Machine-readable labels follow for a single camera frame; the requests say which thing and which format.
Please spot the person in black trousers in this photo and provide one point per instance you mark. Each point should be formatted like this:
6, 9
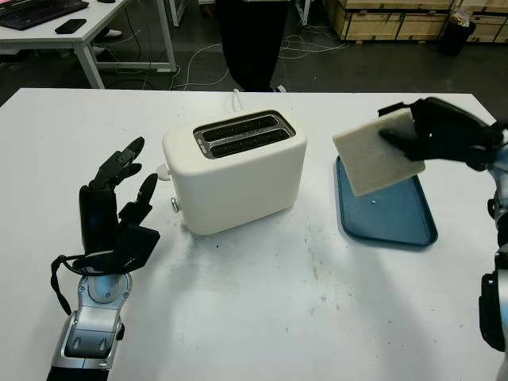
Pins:
250, 47

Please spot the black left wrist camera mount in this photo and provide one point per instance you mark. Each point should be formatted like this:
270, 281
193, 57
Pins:
139, 246

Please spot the black laptop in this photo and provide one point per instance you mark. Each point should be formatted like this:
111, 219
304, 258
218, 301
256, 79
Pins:
39, 12

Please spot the black waste bin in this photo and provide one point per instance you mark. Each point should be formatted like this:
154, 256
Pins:
456, 39

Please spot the black smartphone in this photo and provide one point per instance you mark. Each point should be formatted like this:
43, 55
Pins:
70, 26

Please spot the white office desk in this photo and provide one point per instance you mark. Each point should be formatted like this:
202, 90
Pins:
103, 16

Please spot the pale bread slice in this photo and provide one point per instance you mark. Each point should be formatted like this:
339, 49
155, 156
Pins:
369, 158

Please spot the white shoe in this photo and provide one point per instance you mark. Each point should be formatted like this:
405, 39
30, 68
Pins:
115, 33

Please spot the white toaster lever knob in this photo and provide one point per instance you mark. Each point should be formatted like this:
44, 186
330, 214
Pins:
162, 172

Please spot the white table leg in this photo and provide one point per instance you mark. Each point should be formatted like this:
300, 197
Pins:
303, 12
178, 12

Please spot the cream white two-slot toaster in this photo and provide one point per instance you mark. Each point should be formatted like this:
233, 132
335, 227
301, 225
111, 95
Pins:
238, 186

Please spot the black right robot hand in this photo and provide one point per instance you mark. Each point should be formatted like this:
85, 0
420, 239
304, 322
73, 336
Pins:
444, 131

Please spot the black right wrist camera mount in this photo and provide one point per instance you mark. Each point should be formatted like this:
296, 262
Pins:
480, 158

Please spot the blue plastic tray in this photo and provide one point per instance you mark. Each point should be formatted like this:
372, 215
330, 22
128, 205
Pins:
389, 222

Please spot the large wooden crate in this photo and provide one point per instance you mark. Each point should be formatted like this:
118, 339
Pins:
389, 20

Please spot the wooden crate behind bin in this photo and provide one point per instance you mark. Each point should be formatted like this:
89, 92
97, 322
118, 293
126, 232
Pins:
490, 24

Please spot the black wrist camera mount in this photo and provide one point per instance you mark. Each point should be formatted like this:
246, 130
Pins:
480, 158
139, 246

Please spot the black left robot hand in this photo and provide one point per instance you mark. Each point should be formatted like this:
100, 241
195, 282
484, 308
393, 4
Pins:
98, 222

